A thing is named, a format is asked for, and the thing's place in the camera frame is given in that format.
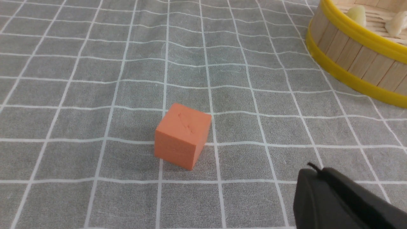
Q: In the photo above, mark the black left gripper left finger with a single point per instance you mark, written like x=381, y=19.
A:
x=322, y=201

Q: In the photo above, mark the pale green dumpling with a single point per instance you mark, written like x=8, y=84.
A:
x=358, y=15

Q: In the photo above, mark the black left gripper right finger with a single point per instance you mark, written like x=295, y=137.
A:
x=375, y=212

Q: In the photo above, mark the bamboo steamer tray yellow rim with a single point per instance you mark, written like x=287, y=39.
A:
x=366, y=59

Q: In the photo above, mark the orange wooden cube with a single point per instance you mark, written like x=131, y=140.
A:
x=181, y=135

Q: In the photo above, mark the white dumpling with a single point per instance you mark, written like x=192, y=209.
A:
x=398, y=23

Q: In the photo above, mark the grey checkered tablecloth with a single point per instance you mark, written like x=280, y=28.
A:
x=85, y=83

